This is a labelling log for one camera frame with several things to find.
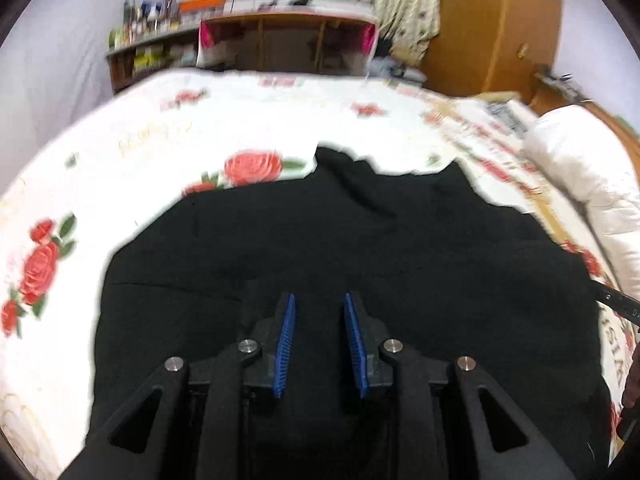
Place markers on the pile of clothes on floor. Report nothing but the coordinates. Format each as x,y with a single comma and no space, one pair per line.
389,68

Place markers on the white quilted duvet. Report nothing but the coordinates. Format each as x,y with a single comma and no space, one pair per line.
580,154

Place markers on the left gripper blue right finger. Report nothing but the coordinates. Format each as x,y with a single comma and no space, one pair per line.
372,368

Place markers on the person's right hand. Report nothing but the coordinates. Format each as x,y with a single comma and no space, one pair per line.
631,392

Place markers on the white floral rose bedspread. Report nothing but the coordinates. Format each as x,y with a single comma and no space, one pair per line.
105,178

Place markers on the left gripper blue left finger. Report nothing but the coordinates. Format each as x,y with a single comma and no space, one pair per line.
269,371

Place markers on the black large garment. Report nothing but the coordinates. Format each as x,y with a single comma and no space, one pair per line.
446,272

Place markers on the wooden desk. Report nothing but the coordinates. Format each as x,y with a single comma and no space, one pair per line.
297,39

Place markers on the wooden low shelf unit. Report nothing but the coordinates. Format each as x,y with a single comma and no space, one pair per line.
151,54

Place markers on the patterned cream curtain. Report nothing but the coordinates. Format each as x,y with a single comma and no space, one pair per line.
409,26

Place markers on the wooden wardrobe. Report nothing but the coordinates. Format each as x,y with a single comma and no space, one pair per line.
491,45

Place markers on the orange box on desk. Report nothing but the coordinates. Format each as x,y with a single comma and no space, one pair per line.
195,6

